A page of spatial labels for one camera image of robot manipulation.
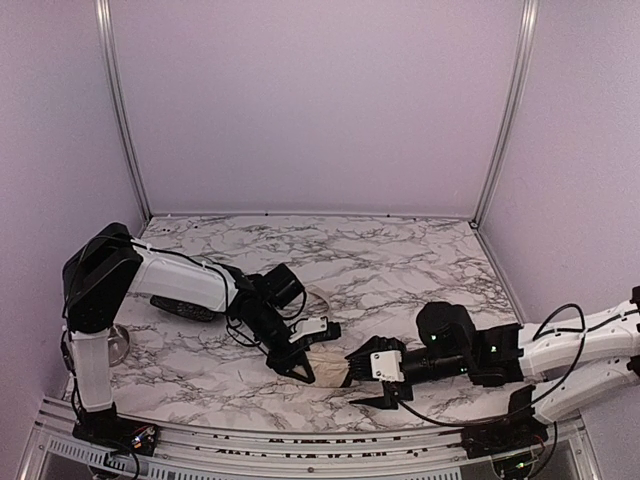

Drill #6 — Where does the clear glass cup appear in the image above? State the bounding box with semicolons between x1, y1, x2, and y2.
107;324;131;367

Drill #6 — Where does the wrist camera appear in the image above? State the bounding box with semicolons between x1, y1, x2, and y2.
288;316;341;346
370;350;405;383

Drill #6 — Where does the left aluminium corner post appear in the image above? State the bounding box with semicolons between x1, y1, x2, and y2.
94;0;153;225

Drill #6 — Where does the aluminium corner post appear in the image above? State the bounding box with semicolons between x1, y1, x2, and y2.
471;0;540;230
94;0;153;225

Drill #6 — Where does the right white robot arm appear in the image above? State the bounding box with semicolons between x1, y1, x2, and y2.
346;288;639;425

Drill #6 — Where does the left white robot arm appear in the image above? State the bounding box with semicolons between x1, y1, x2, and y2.
62;223;316;413

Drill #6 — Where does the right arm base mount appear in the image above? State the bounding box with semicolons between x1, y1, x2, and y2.
461;385;549;459

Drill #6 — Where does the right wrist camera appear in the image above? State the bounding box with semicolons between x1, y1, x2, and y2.
370;350;405;383

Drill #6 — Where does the right aluminium corner post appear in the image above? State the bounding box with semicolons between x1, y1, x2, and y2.
471;0;540;230

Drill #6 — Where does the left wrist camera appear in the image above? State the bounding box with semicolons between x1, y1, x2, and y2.
288;316;341;346

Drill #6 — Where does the aluminium front rail frame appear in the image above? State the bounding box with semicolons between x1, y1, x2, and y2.
17;398;602;479

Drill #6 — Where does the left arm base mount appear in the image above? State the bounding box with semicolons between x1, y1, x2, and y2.
72;410;159;456

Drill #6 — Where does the beige and black folding umbrella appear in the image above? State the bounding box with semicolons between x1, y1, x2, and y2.
306;285;352;389

